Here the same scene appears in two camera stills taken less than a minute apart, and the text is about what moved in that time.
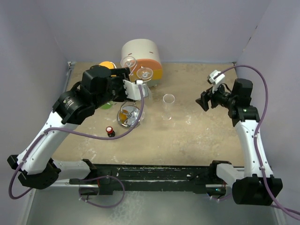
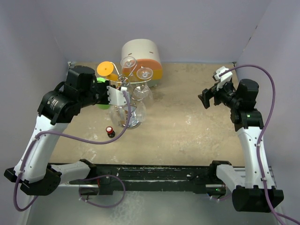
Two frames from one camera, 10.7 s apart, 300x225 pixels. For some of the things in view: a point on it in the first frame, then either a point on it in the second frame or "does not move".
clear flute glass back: (129, 62) does not move
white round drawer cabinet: (142, 56) does not move
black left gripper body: (117, 89) to (102, 93)
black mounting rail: (200, 178) does not move
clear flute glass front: (168, 99) to (118, 115)
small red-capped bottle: (110, 132) does not move
